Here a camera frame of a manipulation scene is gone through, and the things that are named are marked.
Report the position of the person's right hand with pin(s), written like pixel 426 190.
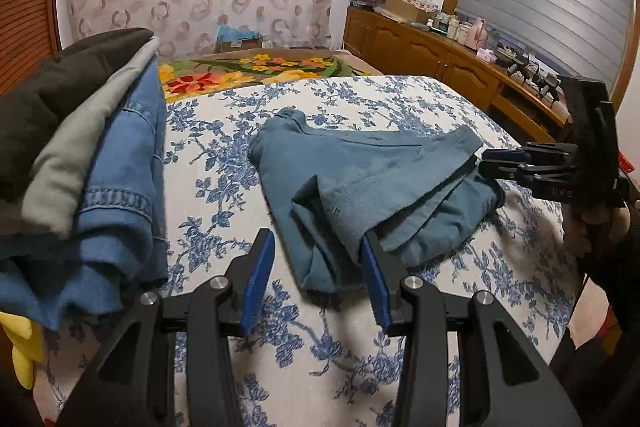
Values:
pixel 586 230

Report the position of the folded grey garment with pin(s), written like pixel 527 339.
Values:
pixel 61 168

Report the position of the box with blue cloth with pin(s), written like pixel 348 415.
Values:
pixel 234 39

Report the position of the folded blue denim jeans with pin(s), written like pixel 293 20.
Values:
pixel 117 242

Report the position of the cardboard box on cabinet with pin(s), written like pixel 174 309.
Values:
pixel 411 11

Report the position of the yellow plush toy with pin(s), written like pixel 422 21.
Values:
pixel 27 339

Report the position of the teal blue pants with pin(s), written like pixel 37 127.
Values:
pixel 422 196

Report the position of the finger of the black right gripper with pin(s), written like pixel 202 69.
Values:
pixel 533 165

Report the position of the pink bottle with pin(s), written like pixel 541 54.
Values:
pixel 477 35

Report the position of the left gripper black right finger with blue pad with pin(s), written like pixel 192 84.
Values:
pixel 503 379

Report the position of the colourful flower blanket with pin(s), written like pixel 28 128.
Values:
pixel 218 72

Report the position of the wooden louvered wardrobe door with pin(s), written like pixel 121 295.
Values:
pixel 29 34

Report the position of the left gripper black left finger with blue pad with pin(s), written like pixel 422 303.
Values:
pixel 130 381

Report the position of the wooden sideboard cabinet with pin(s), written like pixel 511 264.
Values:
pixel 399 49

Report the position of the folded dark olive garment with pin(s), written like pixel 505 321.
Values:
pixel 32 112

